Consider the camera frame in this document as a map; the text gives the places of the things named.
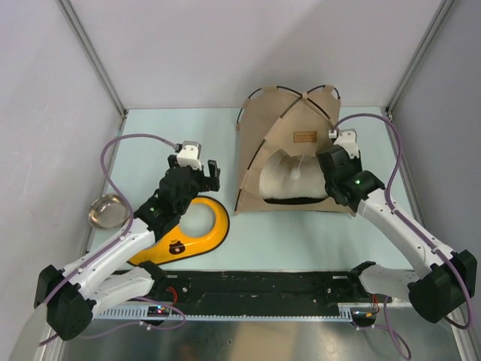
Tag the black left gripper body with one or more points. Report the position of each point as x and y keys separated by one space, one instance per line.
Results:
x=199 y=183

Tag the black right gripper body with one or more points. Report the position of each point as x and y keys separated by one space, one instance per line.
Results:
x=357 y=162

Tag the yellow double bowl holder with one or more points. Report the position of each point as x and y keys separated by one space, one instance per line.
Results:
x=177 y=245

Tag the cream fluffy cushion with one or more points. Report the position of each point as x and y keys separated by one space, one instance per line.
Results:
x=275 y=181

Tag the steel pet bowl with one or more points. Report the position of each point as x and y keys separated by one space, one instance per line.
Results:
x=108 y=212

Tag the beige fabric pet tent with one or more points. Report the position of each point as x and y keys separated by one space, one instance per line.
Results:
x=293 y=124

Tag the black tent pole front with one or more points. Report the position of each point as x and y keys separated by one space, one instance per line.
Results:
x=300 y=96

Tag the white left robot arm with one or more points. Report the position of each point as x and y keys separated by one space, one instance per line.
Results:
x=68 y=292

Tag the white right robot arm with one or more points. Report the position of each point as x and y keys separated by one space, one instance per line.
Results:
x=440 y=279

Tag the white pompom toy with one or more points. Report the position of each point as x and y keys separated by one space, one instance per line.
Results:
x=295 y=174

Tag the small circuit board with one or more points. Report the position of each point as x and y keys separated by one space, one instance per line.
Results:
x=158 y=311

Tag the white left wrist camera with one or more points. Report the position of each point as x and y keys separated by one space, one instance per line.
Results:
x=189 y=155

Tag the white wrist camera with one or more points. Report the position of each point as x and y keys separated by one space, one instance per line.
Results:
x=189 y=155
x=347 y=139

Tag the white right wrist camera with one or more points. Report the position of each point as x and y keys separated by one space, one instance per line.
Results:
x=347 y=139

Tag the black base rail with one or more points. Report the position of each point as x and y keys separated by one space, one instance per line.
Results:
x=259 y=294

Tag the left aluminium frame post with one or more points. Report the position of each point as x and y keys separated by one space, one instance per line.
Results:
x=73 y=20

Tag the aluminium frame post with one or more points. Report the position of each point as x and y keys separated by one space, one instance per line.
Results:
x=73 y=20
x=434 y=27

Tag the right aluminium frame post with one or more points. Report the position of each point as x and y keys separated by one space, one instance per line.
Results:
x=434 y=27

